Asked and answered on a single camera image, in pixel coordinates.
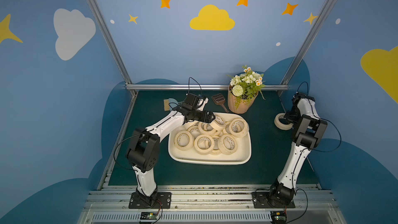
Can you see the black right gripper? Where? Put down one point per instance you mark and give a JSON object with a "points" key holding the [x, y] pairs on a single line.
{"points": [[289, 116]]}

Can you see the masking tape roll seven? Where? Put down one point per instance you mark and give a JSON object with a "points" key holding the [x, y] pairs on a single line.
{"points": [[206, 128]]}

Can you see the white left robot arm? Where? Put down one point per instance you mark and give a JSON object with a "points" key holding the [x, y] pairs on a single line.
{"points": [[144, 147]]}

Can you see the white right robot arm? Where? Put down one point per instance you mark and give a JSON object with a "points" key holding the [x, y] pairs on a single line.
{"points": [[308, 129]]}

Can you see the masking tape roll two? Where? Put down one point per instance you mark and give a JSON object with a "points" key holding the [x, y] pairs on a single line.
{"points": [[218, 123]]}

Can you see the right circuit board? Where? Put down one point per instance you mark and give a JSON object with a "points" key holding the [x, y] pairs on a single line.
{"points": [[278, 217]]}

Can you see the cream plastic storage tray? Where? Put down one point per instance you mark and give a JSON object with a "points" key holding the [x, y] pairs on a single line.
{"points": [[241, 156]]}

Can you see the masking tape roll ten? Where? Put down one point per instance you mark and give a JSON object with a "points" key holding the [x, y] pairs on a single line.
{"points": [[216, 150]]}

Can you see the blue dustpan with brush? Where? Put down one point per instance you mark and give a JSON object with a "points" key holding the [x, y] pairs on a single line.
{"points": [[170, 104]]}

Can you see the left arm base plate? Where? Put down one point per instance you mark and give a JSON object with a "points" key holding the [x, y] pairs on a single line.
{"points": [[139, 201]]}

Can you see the left circuit board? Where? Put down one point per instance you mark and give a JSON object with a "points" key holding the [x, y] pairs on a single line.
{"points": [[149, 216]]}

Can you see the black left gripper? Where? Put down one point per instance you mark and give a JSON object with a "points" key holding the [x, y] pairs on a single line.
{"points": [[200, 113]]}

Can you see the masking tape roll eight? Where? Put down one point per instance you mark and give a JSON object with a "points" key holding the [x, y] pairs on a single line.
{"points": [[183, 140]]}

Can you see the masking tape roll six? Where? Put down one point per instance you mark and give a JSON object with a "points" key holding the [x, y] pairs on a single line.
{"points": [[227, 144]]}

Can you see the flower pot with white flowers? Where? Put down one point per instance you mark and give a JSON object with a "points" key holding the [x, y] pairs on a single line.
{"points": [[243, 90]]}

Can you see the masking tape roll four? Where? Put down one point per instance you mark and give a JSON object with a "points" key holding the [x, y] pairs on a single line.
{"points": [[279, 124]]}

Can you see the masking tape roll nine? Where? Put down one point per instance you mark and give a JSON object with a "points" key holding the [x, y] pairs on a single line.
{"points": [[194, 131]]}

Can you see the masking tape roll five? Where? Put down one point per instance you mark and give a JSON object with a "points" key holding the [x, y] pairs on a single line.
{"points": [[204, 144]]}

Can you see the masking tape roll one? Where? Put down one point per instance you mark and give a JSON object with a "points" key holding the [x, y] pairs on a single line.
{"points": [[238, 127]]}

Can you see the circuit board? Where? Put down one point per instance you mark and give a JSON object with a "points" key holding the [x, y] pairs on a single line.
{"points": [[149, 216], [278, 217]]}

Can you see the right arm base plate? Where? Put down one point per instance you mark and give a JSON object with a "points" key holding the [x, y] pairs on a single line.
{"points": [[260, 200]]}

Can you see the brown plastic scoop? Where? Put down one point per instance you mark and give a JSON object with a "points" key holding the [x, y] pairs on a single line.
{"points": [[220, 100]]}

